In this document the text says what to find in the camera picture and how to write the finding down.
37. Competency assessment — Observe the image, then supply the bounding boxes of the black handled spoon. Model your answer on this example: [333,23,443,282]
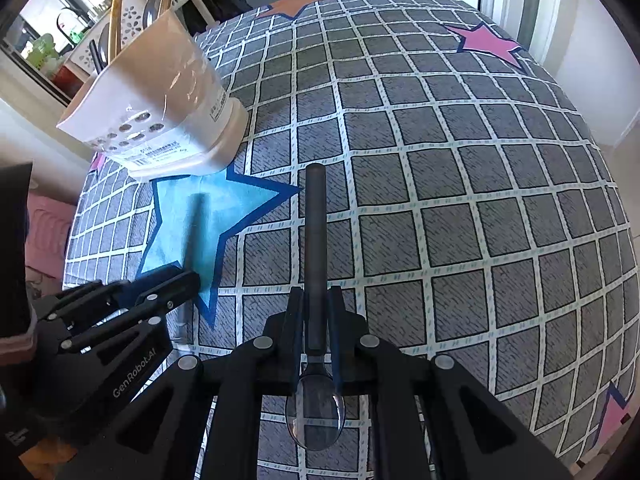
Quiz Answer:
[89,39,105,74]

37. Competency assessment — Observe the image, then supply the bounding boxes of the yellow patterned chopstick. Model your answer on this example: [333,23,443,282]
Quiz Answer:
[107,0,122,64]

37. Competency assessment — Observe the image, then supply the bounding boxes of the kitchen faucet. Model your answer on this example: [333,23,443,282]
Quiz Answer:
[55,6,92,46]

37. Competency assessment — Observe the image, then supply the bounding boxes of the pink plastic utensil holder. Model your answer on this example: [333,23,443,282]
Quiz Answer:
[58,11,247,181]

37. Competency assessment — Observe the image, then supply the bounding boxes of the grey checked tablecloth with stars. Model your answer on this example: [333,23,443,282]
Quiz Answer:
[62,0,632,480]

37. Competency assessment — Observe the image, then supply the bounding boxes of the spoon standing in holder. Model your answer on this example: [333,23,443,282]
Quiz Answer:
[142,0,160,29]

